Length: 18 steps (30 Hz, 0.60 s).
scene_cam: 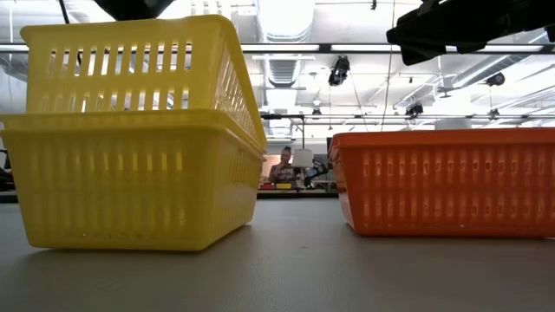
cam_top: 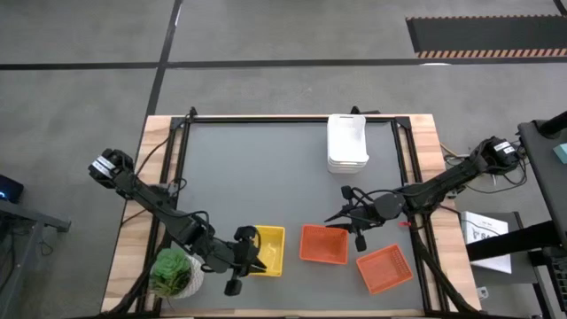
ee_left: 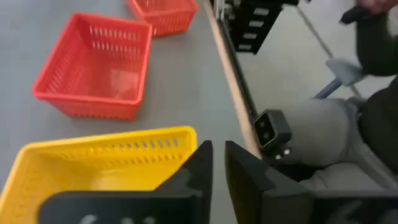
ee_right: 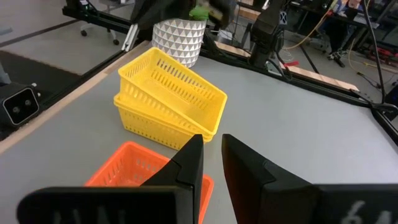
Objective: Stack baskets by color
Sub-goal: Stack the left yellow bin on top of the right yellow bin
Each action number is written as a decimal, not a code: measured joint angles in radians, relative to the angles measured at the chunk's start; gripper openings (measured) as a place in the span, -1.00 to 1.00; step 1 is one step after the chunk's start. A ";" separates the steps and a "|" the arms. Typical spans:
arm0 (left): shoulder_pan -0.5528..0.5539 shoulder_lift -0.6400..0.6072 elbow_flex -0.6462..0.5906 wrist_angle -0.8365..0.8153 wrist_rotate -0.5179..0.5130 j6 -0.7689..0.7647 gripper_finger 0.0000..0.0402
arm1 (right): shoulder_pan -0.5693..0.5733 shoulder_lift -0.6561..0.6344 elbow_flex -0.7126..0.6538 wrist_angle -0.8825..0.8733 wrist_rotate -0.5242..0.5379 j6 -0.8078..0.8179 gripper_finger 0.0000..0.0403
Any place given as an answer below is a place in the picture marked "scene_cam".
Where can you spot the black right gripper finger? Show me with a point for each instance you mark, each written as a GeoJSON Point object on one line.
{"type": "Point", "coordinates": [416, 30]}
{"type": "Point", "coordinates": [418, 53]}

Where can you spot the yellow slotted plastic basket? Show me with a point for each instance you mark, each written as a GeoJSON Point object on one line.
{"type": "Point", "coordinates": [130, 121]}
{"type": "Point", "coordinates": [130, 30]}

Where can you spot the black background robot arm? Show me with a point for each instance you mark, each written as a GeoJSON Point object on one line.
{"type": "Point", "coordinates": [314, 170]}

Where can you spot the black ceiling spotlight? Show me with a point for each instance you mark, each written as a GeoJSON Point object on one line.
{"type": "Point", "coordinates": [414, 109]}
{"type": "Point", "coordinates": [495, 79]}
{"type": "Point", "coordinates": [316, 113]}

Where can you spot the orange slotted plastic basket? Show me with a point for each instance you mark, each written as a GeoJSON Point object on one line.
{"type": "Point", "coordinates": [433, 136]}

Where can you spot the white lampshade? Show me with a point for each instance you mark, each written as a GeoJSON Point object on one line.
{"type": "Point", "coordinates": [302, 158]}

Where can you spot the person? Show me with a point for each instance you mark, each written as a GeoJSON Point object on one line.
{"type": "Point", "coordinates": [284, 173]}

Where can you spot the black background table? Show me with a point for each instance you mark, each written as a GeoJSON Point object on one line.
{"type": "Point", "coordinates": [303, 194]}

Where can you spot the small yellow bin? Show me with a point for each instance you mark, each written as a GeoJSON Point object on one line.
{"type": "Point", "coordinates": [284, 186]}

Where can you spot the small red bin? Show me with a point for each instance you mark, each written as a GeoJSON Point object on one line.
{"type": "Point", "coordinates": [267, 186]}

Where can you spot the black ceiling track rail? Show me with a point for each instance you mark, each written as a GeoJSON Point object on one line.
{"type": "Point", "coordinates": [368, 116]}

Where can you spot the black overhead camera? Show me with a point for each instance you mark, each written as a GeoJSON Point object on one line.
{"type": "Point", "coordinates": [338, 73]}

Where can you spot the black frame beam with lights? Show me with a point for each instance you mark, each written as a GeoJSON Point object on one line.
{"type": "Point", "coordinates": [325, 48]}

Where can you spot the silver ceiling air duct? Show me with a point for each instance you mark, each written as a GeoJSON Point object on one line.
{"type": "Point", "coordinates": [284, 26]}

